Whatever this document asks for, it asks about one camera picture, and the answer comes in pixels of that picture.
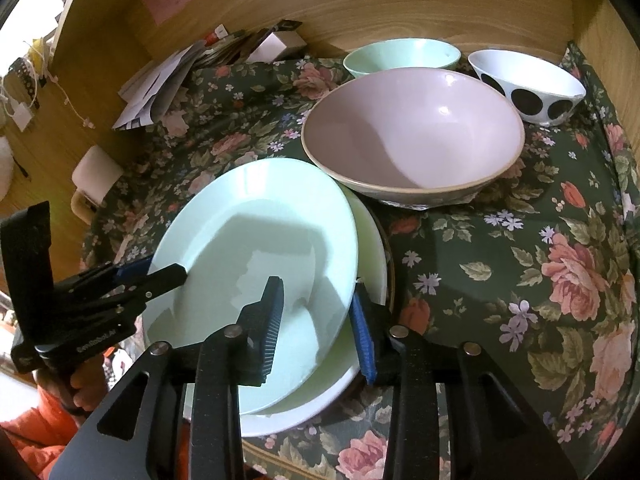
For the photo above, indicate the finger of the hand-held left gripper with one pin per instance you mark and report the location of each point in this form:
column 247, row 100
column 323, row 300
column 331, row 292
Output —
column 132, row 272
column 160, row 282

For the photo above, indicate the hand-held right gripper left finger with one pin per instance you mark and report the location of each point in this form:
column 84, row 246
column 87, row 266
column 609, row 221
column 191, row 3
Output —
column 272, row 330

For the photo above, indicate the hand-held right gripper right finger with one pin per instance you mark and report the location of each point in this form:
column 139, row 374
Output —
column 362, row 340

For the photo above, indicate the mint green plate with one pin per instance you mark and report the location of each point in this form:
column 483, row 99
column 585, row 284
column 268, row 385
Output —
column 225, row 240

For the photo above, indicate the white plate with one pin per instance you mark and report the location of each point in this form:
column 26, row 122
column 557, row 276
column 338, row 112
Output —
column 370, row 255

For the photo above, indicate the pink bowl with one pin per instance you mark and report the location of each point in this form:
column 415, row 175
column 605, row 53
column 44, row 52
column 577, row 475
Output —
column 415, row 130

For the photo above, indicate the mint green bowl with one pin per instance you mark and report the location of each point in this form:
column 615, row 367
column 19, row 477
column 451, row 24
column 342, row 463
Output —
column 400, row 55

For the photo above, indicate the white black-spotted bowl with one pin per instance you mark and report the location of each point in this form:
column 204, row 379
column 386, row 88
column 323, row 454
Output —
column 530, row 85

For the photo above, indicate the person's left hand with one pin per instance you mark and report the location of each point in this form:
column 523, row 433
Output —
column 87, row 380

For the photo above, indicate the cream mug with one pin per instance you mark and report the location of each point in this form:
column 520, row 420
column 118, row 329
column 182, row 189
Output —
column 95, row 170

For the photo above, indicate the floral tablecloth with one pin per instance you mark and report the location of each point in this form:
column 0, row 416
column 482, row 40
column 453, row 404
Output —
column 500, row 260

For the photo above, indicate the white fluffy ball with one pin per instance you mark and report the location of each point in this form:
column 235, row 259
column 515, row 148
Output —
column 5, row 165

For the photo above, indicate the stack of white papers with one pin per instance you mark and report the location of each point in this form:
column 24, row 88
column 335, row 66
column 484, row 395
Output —
column 160, row 85

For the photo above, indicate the white charger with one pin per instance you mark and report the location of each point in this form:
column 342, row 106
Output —
column 21, row 116

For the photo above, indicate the patterned headband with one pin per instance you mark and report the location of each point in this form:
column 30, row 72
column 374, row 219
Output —
column 25, row 72

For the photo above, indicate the stack of booklets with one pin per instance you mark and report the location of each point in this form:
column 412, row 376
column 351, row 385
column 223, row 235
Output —
column 227, row 50

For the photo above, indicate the red tube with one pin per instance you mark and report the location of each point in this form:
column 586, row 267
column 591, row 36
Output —
column 217, row 34

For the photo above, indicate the small white box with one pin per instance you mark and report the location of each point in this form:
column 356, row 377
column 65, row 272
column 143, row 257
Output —
column 275, row 45

